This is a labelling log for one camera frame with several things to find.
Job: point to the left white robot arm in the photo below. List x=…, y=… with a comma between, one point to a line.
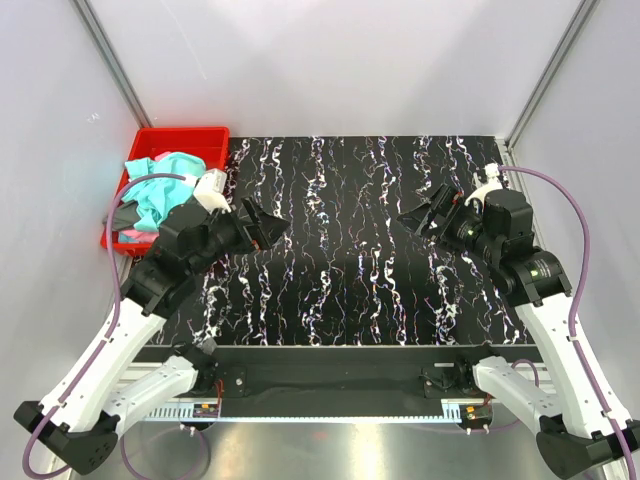
x=82, y=419

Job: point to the left aluminium corner post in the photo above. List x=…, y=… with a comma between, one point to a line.
x=107, y=52

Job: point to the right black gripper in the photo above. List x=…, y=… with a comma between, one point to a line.
x=446, y=202

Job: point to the teal t shirt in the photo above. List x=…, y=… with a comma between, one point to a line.
x=156, y=197

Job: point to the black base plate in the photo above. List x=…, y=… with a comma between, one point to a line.
x=340, y=381

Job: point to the pink t shirt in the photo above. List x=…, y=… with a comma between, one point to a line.
x=133, y=236

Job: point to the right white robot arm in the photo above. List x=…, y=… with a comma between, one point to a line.
x=582, y=425

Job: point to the white slotted cable duct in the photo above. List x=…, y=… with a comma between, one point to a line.
x=447, y=413

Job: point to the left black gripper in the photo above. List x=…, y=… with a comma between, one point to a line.
x=253, y=236

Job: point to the grey t shirt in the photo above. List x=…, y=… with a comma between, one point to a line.
x=125, y=216

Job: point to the aluminium corner post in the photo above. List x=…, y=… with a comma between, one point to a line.
x=576, y=25
x=107, y=52

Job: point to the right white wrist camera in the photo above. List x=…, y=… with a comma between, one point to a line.
x=492, y=181

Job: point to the right aluminium corner post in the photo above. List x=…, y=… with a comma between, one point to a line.
x=576, y=25

